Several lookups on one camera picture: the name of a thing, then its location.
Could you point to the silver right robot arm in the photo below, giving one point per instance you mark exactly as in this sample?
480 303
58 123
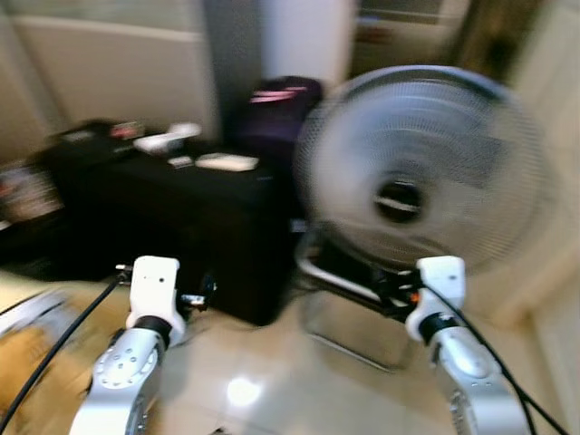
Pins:
471 372

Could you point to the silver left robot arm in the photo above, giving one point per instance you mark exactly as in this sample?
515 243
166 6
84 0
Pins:
127 372

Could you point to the black cabinet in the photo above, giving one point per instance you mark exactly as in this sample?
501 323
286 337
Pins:
181 227

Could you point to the small grey item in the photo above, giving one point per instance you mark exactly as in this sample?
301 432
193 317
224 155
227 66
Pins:
179 162

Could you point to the white flat box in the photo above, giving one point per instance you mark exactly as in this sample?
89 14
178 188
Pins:
227 162

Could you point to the white elongated device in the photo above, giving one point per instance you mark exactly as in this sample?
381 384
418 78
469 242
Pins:
168 138

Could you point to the white standing fan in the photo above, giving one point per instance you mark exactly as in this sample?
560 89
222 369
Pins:
453 136

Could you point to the small pink red item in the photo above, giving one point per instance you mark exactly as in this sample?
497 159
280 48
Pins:
127 130

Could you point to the dark purple bag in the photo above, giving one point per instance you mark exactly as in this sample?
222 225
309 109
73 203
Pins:
276 122

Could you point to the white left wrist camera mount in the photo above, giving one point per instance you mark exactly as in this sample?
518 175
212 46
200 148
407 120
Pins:
154 285

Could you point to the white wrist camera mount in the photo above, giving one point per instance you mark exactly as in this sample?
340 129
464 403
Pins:
154 285
442 281

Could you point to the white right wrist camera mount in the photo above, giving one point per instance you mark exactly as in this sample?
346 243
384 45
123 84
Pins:
442 281

